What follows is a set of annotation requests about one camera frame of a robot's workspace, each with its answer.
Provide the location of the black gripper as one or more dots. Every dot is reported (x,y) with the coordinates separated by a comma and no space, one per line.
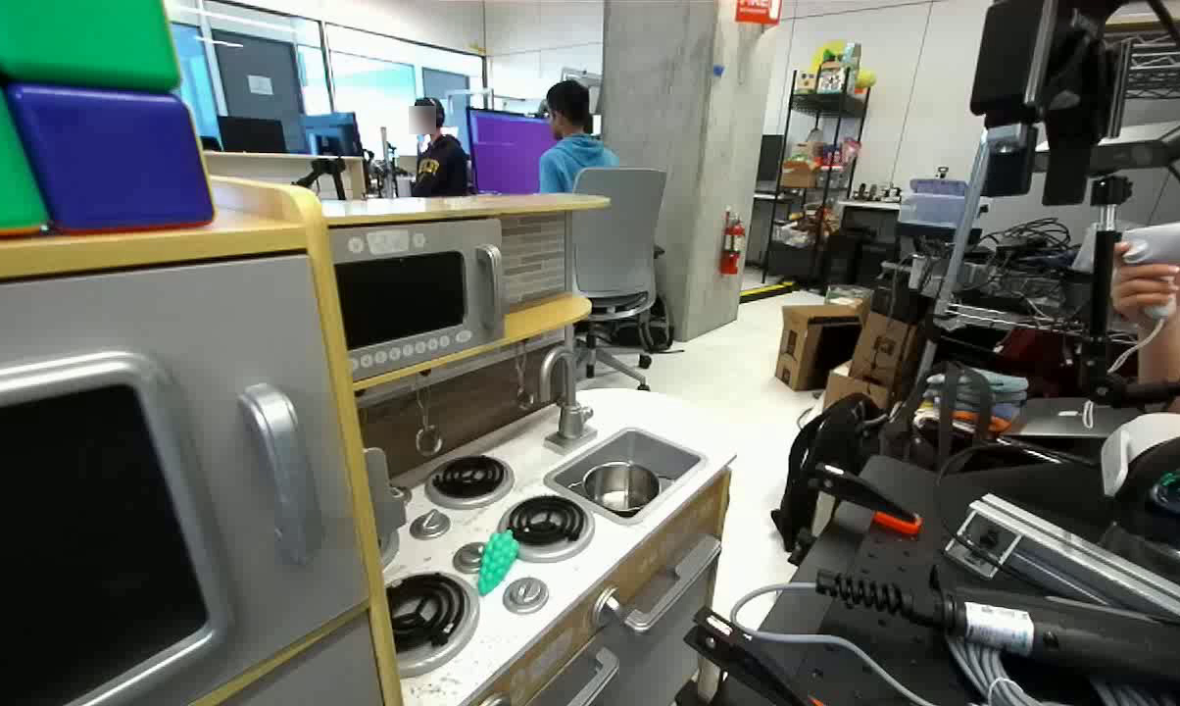
(1071,52)

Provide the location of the green grape toy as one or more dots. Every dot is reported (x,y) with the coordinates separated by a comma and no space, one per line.
(497,562)

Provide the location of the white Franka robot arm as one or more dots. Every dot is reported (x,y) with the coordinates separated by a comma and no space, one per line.
(1124,453)

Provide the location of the grey toy sink basin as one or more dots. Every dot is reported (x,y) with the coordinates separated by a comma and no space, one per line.
(654,457)

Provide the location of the small steel pot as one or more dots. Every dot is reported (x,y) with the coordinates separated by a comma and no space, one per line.
(623,488)

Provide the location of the silver toy faucet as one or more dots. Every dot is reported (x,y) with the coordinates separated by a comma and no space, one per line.
(565,393)

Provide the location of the grey toy dishwasher door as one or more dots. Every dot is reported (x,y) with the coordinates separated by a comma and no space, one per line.
(673,572)

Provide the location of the black toy stove burner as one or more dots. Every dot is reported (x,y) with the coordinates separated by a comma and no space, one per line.
(429,613)
(548,525)
(470,478)

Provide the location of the wooden toy kitchen unit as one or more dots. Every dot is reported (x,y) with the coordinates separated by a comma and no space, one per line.
(574,580)

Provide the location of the grey toy microwave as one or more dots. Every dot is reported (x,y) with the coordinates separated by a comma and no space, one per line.
(407,299)

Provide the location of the grey toy oven door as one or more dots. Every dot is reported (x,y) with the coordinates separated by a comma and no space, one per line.
(552,678)

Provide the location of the grey toy fridge door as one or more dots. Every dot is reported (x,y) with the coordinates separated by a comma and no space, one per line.
(314,673)

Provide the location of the grey toy door with window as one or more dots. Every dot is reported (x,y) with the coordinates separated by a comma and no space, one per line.
(121,337)

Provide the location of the operator hand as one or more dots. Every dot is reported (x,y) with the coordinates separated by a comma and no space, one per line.
(1141,295)

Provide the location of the white handheld controller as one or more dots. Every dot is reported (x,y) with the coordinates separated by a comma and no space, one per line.
(1170,240)

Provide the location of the clear plastic storage bin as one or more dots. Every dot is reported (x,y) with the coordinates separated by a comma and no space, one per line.
(940,205)

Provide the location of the brown cardboard box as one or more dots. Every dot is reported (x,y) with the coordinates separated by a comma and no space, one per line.
(858,388)
(888,349)

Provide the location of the red fire extinguisher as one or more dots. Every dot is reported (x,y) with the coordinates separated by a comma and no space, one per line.
(731,244)

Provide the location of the red exit sign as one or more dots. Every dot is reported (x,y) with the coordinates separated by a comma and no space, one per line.
(760,10)

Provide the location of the black backpack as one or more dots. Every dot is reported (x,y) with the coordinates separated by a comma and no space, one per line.
(824,470)

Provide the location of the small black orange clamp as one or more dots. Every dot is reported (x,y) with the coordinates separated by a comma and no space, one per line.
(876,509)

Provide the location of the light grey swivel chair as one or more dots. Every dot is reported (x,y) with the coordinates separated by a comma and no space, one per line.
(617,235)

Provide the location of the person in blue shirt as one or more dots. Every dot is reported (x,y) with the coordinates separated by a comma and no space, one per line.
(574,158)

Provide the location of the purple partition panel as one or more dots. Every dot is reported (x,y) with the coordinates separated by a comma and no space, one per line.
(508,155)

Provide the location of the large black orange clamp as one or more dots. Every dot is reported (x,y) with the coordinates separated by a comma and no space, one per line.
(747,651)

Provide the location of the person wearing headphones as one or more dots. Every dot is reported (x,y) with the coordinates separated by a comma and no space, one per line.
(438,163)

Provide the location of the small grey stove knob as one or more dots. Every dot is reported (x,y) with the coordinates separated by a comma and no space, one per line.
(429,522)
(527,598)
(470,558)

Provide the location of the small hanging metal hook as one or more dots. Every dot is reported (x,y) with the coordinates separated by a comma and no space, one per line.
(429,436)

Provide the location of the computer monitor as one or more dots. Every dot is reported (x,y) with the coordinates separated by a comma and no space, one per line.
(332,134)

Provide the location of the camera on metal stand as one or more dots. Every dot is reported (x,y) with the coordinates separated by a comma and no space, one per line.
(1001,163)

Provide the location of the aluminium extrusion rail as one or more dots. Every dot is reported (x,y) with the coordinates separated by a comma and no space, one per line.
(1071,562)

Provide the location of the grey toy wall phone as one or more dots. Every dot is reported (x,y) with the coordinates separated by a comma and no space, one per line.
(382,496)

